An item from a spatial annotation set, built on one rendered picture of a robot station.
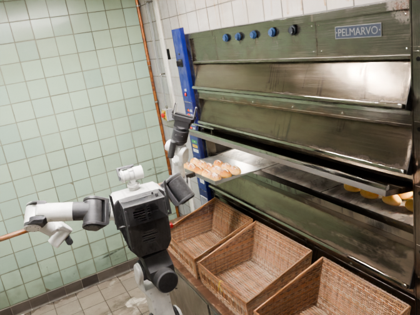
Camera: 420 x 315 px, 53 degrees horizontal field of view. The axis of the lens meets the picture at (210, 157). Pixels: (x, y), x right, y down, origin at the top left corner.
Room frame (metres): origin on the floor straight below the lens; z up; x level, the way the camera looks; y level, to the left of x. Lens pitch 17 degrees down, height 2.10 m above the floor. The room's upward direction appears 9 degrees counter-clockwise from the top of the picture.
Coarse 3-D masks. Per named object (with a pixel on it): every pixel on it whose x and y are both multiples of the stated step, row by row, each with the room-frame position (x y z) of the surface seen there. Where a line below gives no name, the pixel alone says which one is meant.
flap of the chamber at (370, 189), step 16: (224, 144) 2.58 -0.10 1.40; (256, 144) 2.49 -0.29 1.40; (272, 160) 2.12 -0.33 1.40; (304, 160) 2.03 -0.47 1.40; (320, 160) 2.03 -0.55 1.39; (336, 176) 1.71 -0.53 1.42; (368, 176) 1.69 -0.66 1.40; (384, 176) 1.69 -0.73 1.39; (384, 192) 1.48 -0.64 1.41; (400, 192) 1.51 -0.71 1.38
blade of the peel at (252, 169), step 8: (208, 160) 3.02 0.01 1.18; (224, 160) 2.96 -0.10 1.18; (232, 160) 2.93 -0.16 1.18; (184, 168) 2.85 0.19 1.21; (240, 168) 2.72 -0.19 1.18; (248, 168) 2.69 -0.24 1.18; (256, 168) 2.66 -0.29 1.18; (200, 176) 2.65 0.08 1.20; (232, 176) 2.54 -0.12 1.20; (216, 184) 2.48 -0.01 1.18
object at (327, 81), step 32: (224, 64) 2.81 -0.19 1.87; (256, 64) 2.48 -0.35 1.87; (288, 64) 2.21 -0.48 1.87; (320, 64) 2.00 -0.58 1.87; (352, 64) 1.82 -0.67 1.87; (384, 64) 1.67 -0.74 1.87; (288, 96) 2.12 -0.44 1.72; (320, 96) 1.94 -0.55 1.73; (352, 96) 1.77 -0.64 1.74; (384, 96) 1.62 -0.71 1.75
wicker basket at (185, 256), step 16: (208, 208) 3.06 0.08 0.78; (224, 208) 2.94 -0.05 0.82; (176, 224) 2.94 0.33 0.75; (208, 224) 3.05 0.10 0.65; (224, 224) 2.91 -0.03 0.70; (240, 224) 2.72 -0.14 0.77; (176, 240) 2.93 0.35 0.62; (192, 240) 2.95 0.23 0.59; (208, 240) 2.91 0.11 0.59; (224, 240) 2.50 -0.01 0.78; (240, 240) 2.56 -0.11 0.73; (176, 256) 2.72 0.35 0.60; (192, 256) 2.46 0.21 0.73; (192, 272) 2.47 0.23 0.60
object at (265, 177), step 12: (264, 180) 2.48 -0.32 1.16; (276, 180) 2.39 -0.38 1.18; (300, 192) 2.17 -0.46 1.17; (312, 192) 2.12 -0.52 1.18; (324, 204) 2.00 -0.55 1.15; (336, 204) 1.93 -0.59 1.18; (348, 204) 1.91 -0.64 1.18; (360, 216) 1.79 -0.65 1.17; (372, 216) 1.74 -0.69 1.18; (384, 216) 1.72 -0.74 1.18; (384, 228) 1.66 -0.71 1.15; (396, 228) 1.61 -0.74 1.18; (408, 228) 1.59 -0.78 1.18; (408, 240) 1.56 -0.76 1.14
